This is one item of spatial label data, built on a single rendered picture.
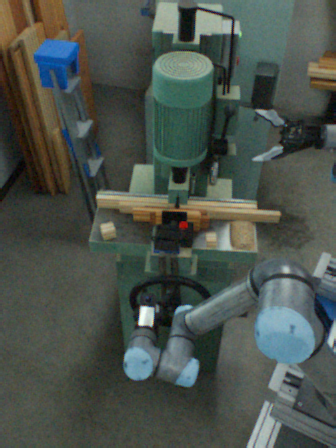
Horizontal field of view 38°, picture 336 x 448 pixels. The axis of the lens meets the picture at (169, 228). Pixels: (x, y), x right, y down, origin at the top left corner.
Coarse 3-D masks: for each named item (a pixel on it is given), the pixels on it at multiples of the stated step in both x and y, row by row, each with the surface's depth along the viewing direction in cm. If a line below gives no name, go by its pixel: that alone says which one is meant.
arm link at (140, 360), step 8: (136, 336) 132; (144, 336) 131; (128, 344) 131; (136, 344) 127; (144, 344) 127; (152, 344) 130; (128, 352) 125; (136, 352) 123; (144, 352) 124; (152, 352) 125; (128, 360) 122; (136, 360) 122; (144, 360) 122; (152, 360) 124; (128, 368) 123; (136, 368) 122; (144, 368) 122; (152, 368) 124; (128, 376) 124; (136, 376) 123; (144, 376) 123
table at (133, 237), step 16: (112, 208) 185; (96, 224) 179; (128, 224) 179; (144, 224) 179; (224, 224) 180; (96, 240) 173; (112, 240) 173; (128, 240) 173; (144, 240) 174; (224, 240) 174; (256, 240) 175; (192, 256) 173; (208, 256) 174; (224, 256) 173; (240, 256) 173; (144, 272) 168; (192, 272) 168
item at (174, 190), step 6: (186, 180) 171; (168, 186) 169; (174, 186) 168; (180, 186) 168; (186, 186) 168; (168, 192) 168; (174, 192) 168; (180, 192) 168; (186, 192) 168; (168, 198) 170; (174, 198) 170; (180, 198) 170; (186, 198) 170
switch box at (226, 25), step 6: (222, 24) 163; (228, 24) 164; (222, 30) 160; (228, 30) 160; (234, 30) 160; (222, 36) 160; (228, 36) 160; (234, 36) 160; (222, 42) 161; (228, 42) 161; (234, 42) 161; (222, 48) 163; (228, 48) 163; (234, 48) 163; (222, 54) 164; (228, 54) 164; (234, 54) 164; (222, 60) 166; (228, 60) 166; (234, 60) 166; (234, 66) 167; (222, 72) 169; (234, 72) 169
